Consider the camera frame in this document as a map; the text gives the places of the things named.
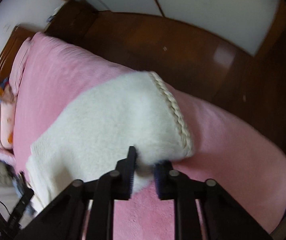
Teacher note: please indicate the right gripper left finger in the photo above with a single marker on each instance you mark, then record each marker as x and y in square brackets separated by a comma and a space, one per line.
[85, 210]

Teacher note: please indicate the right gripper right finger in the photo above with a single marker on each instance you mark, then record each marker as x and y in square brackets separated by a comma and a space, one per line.
[204, 210]

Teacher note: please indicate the white fluffy cardigan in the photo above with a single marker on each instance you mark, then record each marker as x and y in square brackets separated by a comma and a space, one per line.
[97, 128]

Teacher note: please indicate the pink pillow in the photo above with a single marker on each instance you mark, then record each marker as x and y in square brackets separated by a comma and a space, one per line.
[18, 66]

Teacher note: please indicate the dark wooden headboard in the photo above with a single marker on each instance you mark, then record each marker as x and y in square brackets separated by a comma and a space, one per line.
[8, 54]

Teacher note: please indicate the wooden nightstand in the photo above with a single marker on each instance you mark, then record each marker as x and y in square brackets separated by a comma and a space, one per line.
[72, 21]

